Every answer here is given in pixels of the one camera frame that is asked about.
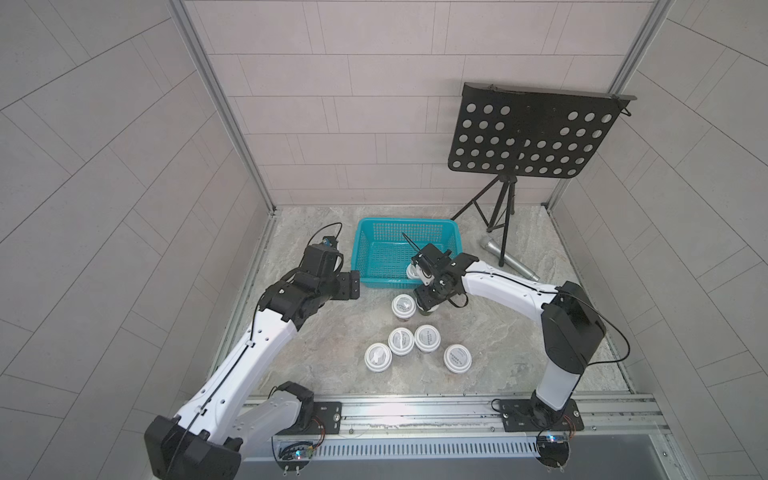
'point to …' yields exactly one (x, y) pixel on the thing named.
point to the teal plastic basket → (382, 248)
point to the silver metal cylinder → (491, 248)
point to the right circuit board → (554, 450)
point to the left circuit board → (292, 453)
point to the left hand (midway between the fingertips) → (350, 275)
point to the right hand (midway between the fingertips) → (425, 298)
